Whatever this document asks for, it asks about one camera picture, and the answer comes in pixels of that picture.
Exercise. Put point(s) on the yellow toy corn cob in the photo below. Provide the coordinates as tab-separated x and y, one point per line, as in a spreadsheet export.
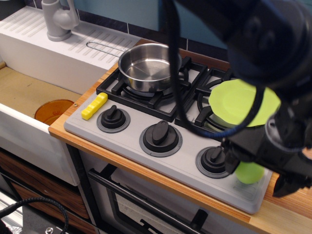
93	107

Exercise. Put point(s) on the stainless steel pot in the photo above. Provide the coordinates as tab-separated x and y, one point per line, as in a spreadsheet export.
144	68

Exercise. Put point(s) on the right black burner grate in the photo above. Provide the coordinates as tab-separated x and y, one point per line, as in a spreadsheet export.
197	108

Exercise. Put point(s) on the middle black stove knob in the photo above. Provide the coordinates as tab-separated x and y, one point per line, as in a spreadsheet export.
161	140

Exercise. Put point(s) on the white toy sink unit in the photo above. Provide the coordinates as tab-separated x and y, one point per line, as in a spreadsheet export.
43	71

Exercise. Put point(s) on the black stove knob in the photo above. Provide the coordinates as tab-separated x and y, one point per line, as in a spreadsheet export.
113	120
210	161
161	140

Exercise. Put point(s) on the small green toy pear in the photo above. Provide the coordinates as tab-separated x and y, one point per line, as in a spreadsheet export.
249	172

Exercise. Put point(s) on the wooden drawer fronts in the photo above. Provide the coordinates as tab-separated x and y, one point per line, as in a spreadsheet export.
21	180

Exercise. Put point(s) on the left black stove knob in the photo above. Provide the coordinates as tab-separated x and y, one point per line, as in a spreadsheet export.
113	120

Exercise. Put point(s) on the grey toy stove top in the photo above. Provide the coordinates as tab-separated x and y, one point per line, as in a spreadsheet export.
179	166

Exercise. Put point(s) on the grey toy faucet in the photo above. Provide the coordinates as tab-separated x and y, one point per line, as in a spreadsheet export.
59	22

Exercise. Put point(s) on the left black burner grate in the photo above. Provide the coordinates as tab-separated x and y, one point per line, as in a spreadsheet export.
160	104

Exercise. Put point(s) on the black burner grate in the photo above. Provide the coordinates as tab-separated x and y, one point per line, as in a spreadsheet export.
197	108
160	104

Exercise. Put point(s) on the light green plastic plate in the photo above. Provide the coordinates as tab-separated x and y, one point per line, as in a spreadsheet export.
232	100

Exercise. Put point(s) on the right black stove knob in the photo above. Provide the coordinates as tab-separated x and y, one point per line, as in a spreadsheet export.
210	161

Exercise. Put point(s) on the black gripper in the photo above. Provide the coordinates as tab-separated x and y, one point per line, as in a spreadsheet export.
253	145

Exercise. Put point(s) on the oven door with black handle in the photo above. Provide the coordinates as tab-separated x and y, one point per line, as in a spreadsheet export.
144	208

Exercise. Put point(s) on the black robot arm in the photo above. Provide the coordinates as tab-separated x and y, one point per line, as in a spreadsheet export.
270	47

